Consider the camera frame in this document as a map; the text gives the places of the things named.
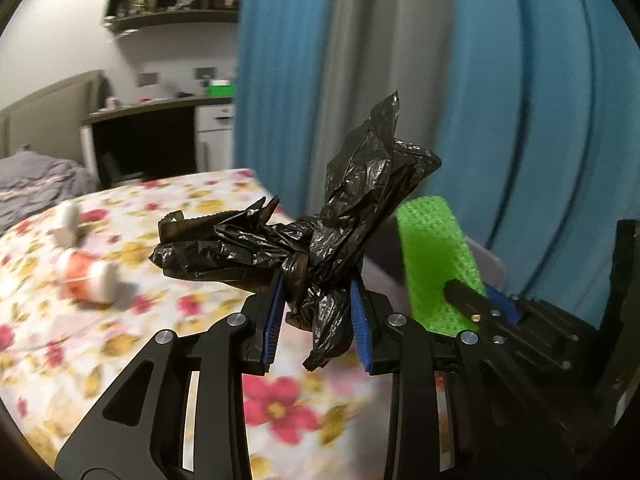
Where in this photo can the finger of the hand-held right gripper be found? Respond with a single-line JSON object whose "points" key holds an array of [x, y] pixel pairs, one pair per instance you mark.
{"points": [[475, 307], [507, 305]]}

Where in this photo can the green box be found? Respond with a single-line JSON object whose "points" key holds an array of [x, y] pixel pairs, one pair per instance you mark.
{"points": [[222, 89]]}

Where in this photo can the green sponge cloth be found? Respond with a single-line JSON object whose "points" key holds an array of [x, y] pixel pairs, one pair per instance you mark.
{"points": [[430, 250]]}

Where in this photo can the small white jars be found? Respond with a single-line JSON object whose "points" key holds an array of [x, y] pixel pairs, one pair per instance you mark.
{"points": [[112, 103]]}

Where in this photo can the dark wall socket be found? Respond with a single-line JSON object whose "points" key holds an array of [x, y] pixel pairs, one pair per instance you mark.
{"points": [[148, 79], [204, 73]]}

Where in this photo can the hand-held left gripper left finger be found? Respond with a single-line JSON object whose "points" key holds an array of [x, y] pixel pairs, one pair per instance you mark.
{"points": [[272, 325]]}

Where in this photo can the white drawer cabinet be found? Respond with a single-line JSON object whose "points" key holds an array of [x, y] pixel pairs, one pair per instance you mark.
{"points": [[215, 135]]}

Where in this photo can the floral printed cloth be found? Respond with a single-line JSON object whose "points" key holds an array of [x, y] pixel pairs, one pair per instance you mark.
{"points": [[125, 320]]}

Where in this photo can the black plastic bag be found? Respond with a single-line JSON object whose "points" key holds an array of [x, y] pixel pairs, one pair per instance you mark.
{"points": [[350, 200]]}

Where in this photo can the dark desk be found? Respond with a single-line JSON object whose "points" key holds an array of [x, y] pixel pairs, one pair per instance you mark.
{"points": [[140, 140]]}

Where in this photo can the blue and grey curtain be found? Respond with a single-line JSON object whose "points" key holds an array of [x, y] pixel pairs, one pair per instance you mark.
{"points": [[500, 85]]}

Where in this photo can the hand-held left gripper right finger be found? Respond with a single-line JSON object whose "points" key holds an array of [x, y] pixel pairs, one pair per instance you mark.
{"points": [[362, 335]]}

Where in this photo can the grey plastic bin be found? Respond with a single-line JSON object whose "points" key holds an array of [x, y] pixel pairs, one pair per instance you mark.
{"points": [[382, 260]]}

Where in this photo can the grey padded headboard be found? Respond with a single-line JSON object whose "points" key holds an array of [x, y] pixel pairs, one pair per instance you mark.
{"points": [[50, 115]]}

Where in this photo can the white paper cup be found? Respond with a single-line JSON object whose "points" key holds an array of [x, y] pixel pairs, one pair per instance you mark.
{"points": [[66, 220]]}

